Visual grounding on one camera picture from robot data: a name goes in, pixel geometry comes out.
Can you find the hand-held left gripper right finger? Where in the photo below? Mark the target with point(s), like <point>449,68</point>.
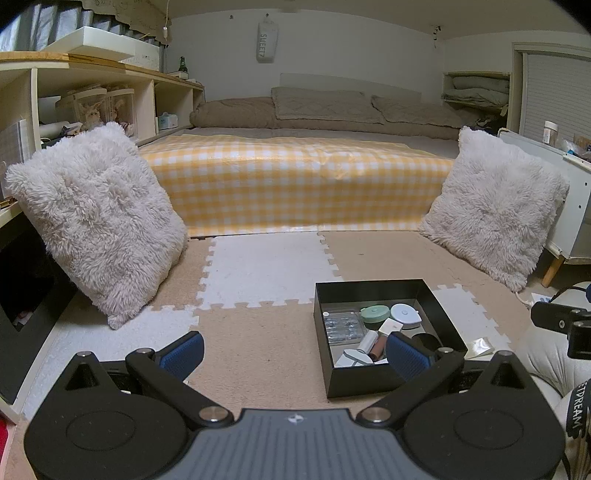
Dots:
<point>406,355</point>

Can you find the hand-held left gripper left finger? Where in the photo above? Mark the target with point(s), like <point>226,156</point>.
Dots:
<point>184,353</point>

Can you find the lip gloss tube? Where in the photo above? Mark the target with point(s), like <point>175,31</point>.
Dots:
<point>369,344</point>

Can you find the white round device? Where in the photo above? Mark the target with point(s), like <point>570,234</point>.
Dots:
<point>405,316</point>

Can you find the green round case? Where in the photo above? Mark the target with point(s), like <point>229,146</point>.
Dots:
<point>374,314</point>

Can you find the black box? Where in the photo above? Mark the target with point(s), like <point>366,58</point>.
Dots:
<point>351,381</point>

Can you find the clear nail tips case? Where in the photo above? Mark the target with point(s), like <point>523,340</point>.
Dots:
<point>344,327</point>

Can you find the white fabric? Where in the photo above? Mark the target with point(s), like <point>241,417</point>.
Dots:
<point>545,369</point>

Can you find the clear plastic wrapper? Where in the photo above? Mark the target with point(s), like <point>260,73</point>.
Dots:
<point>479,348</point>

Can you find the black printed band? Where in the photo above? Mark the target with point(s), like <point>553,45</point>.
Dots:
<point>577,406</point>

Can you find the beige white foam puzzle mat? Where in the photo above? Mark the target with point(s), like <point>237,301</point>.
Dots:
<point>258,267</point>

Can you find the white cabinet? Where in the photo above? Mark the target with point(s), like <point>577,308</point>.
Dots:
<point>572,207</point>

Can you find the black cabinet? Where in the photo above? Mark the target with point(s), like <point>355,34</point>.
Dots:
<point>55,295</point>

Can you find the fluffy white pillow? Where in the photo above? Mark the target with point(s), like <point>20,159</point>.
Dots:
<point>97,221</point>
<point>494,207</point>

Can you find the plastic packets pile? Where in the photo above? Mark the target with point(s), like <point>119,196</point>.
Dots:
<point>575,147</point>

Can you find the white lidded jar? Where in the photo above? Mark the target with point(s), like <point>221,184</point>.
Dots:
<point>550,134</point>

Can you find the yellow checkered bed mattress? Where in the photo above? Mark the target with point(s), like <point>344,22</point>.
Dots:
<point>286,184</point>

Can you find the window with white blind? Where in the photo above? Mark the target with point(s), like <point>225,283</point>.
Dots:
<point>554,92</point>

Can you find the tissue box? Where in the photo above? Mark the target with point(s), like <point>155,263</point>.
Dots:
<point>167,121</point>

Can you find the brown rolled duvet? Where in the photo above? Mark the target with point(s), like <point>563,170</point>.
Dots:
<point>231,113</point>

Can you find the beige bed pillow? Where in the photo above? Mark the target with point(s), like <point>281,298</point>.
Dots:
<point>415,110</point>
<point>323,104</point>

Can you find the pink doll display case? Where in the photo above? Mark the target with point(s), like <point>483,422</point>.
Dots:
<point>121,113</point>

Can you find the wooden shelf unit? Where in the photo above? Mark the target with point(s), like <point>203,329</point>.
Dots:
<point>145,106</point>

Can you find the folded beige bedding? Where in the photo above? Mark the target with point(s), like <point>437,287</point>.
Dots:
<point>475,92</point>

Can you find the white paper roll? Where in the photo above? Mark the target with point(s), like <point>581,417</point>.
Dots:
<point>53,130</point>

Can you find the rabbit doll display case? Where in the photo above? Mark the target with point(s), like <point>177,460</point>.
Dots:
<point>83,110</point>

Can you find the white book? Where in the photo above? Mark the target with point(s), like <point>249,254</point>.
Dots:
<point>14,143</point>

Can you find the green glass bottle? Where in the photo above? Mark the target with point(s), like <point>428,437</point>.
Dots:
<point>183,69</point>

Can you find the small white storage box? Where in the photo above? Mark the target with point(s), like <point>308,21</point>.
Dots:
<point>143,57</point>

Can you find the large white storage box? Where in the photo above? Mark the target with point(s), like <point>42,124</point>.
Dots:
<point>87,41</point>

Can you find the beige curtain valance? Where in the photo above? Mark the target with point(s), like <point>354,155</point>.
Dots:
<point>138,18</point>

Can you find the grey pleated curtain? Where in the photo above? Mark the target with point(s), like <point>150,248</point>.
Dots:
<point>27,27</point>

